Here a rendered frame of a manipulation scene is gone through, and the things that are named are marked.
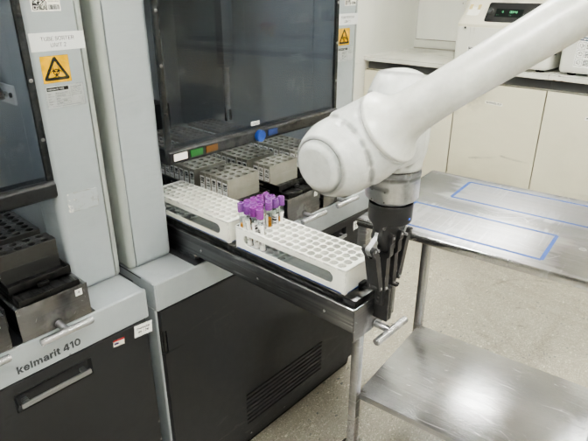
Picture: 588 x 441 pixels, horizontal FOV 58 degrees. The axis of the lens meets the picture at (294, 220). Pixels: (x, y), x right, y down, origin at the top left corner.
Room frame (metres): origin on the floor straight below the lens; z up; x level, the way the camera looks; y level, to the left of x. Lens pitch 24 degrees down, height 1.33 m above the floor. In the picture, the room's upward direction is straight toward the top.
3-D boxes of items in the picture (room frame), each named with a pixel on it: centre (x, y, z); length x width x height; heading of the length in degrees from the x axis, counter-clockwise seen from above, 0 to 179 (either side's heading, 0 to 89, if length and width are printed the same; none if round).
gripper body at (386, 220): (0.83, -0.16, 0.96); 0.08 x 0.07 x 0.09; 138
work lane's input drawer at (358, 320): (1.06, 0.08, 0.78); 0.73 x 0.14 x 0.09; 48
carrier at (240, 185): (1.31, 0.14, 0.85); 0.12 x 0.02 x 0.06; 138
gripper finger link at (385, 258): (0.82, -0.16, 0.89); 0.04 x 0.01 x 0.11; 48
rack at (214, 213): (1.18, 0.22, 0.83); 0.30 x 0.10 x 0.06; 48
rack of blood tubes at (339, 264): (0.97, -0.02, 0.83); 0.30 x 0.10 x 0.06; 48
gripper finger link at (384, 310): (0.83, -0.16, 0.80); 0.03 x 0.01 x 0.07; 48
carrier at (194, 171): (1.40, 0.24, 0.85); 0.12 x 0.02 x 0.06; 138
